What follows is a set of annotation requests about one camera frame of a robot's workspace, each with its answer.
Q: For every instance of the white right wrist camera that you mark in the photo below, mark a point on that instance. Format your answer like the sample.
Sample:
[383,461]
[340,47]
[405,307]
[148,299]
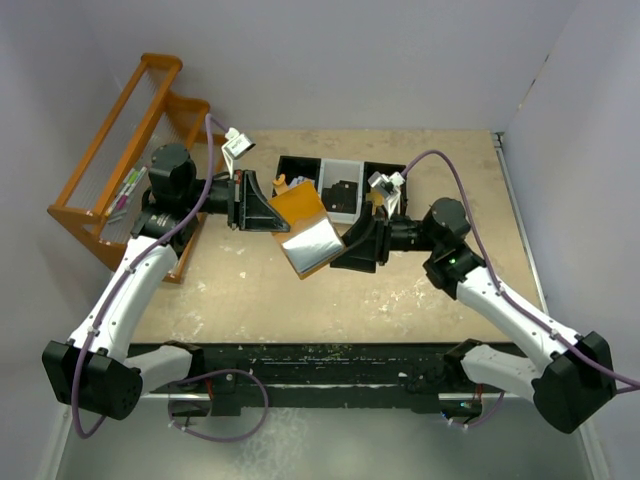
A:
[386,191]

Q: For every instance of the yellow leather card holder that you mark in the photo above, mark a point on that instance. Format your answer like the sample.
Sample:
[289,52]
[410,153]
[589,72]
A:
[312,241]

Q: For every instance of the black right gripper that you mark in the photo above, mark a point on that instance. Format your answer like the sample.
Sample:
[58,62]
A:
[367,242]

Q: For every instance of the black item in box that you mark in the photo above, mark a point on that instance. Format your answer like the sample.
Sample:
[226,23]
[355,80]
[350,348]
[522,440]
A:
[341,197]

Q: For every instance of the white cards in box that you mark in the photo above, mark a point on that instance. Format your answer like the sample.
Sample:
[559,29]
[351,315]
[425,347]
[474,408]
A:
[298,180]

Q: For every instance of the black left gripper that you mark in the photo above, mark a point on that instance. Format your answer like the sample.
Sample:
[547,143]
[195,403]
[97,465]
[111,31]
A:
[248,208]

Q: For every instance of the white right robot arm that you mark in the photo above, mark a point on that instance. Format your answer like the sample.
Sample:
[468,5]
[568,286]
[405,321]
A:
[562,373]

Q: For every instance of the orange wooden tiered rack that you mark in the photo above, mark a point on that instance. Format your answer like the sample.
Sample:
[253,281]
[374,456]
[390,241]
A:
[147,114]

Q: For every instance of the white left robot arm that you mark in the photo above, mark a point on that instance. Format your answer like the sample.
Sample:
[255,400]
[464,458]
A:
[92,370]

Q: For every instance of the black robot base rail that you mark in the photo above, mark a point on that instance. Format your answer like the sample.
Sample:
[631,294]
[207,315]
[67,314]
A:
[409,376]

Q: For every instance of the black three-compartment organizer box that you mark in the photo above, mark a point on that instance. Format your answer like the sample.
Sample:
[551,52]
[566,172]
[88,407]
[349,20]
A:
[327,171]

